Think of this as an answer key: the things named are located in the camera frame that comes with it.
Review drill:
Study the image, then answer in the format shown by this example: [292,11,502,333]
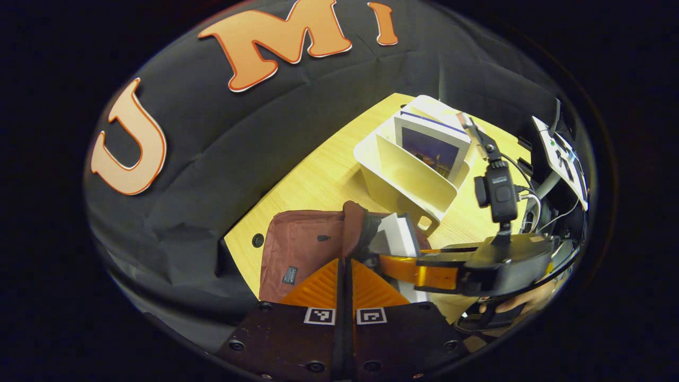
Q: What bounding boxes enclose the white book with portrait cover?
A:
[371,212,425,303]

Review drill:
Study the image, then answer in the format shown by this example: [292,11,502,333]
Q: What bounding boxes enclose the white bookshelf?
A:
[353,94,473,237]

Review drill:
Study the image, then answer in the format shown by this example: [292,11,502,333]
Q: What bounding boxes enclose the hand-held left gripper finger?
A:
[345,258,470,381]
[216,258,345,382]

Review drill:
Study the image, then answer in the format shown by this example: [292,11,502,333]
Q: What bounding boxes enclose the maroon schoolbag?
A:
[259,201,433,303]

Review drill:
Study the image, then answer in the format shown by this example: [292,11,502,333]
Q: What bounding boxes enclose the white electronics board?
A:
[532,116,589,212]

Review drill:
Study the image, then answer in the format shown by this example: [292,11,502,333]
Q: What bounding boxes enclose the white cable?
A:
[517,183,543,235]

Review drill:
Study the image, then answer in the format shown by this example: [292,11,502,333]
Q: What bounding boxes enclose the white book with blue photo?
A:
[394,110,473,181]

